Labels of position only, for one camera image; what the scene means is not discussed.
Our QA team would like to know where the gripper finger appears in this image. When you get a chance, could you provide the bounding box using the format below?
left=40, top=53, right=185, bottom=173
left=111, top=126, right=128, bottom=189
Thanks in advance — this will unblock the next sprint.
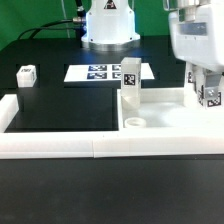
left=204, top=70, right=222, bottom=99

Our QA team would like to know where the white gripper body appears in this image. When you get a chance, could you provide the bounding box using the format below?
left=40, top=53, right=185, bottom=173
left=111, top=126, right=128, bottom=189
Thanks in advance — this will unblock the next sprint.
left=168, top=4, right=224, bottom=72

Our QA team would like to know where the white square table top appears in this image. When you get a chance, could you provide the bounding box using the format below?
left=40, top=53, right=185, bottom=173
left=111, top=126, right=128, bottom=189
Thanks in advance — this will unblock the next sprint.
left=117, top=88, right=224, bottom=130

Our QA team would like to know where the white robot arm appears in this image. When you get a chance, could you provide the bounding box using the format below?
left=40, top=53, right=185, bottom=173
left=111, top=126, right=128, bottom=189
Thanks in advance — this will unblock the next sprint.
left=81, top=0, right=224, bottom=100

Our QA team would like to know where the white U-shaped obstacle fence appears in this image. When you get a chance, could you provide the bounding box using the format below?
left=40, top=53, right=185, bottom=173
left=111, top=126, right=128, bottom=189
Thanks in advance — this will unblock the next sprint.
left=0, top=94, right=224, bottom=159

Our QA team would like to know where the white sheet with AprilTags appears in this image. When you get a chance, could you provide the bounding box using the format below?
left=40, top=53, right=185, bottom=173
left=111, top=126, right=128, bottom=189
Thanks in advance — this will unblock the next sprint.
left=64, top=63, right=154, bottom=83

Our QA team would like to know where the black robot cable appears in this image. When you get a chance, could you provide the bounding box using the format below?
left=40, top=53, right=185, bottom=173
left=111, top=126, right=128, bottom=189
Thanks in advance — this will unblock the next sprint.
left=17, top=0, right=88, bottom=41

